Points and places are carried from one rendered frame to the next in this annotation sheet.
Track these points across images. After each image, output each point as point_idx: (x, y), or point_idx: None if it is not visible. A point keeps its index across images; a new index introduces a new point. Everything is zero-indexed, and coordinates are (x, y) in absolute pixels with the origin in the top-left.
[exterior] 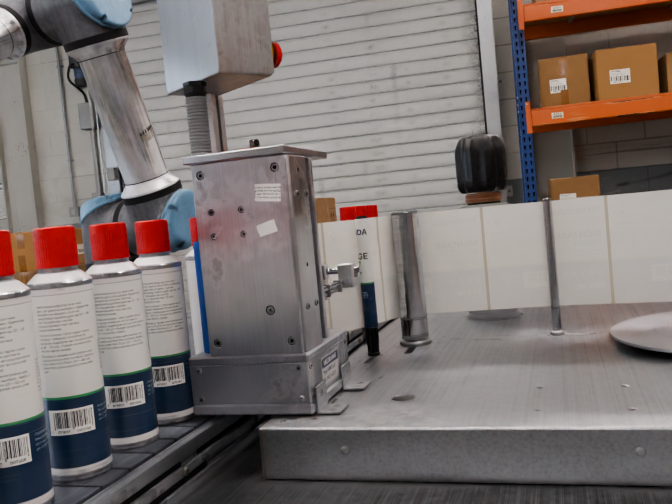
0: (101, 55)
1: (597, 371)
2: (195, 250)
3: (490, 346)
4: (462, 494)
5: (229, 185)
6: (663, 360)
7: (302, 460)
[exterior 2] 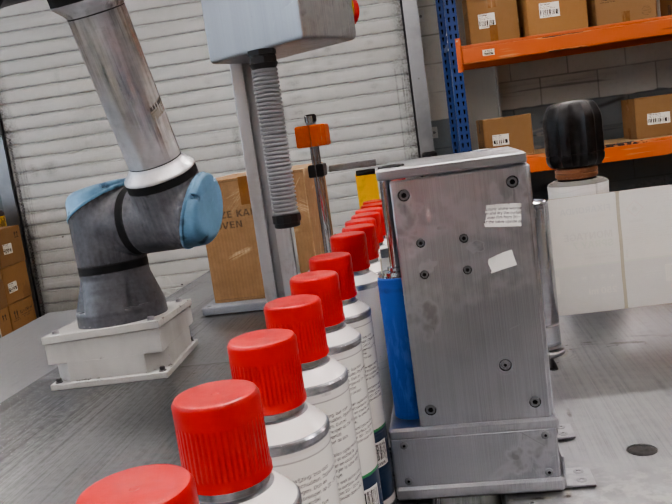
0: (100, 11)
1: None
2: (386, 290)
3: (646, 354)
4: None
5: (447, 207)
6: None
7: None
